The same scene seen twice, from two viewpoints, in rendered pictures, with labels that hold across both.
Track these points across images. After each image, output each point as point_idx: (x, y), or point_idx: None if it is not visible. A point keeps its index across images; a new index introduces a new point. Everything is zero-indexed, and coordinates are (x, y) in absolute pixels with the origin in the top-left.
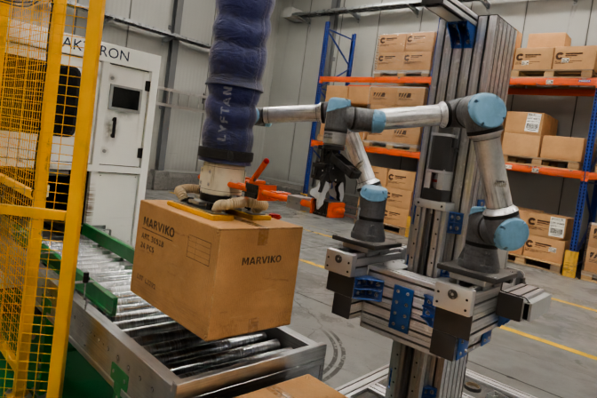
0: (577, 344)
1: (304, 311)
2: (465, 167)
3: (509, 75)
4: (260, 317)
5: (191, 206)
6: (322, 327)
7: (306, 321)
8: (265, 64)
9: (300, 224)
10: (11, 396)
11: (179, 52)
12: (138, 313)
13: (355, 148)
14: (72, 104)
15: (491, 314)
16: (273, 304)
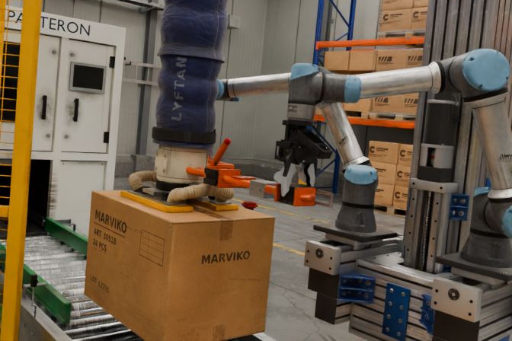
0: None
1: (299, 312)
2: (468, 139)
3: None
4: (228, 324)
5: (145, 196)
6: (320, 330)
7: (301, 323)
8: (225, 29)
9: (299, 211)
10: None
11: (158, 23)
12: (95, 320)
13: (338, 122)
14: None
15: (506, 317)
16: (242, 308)
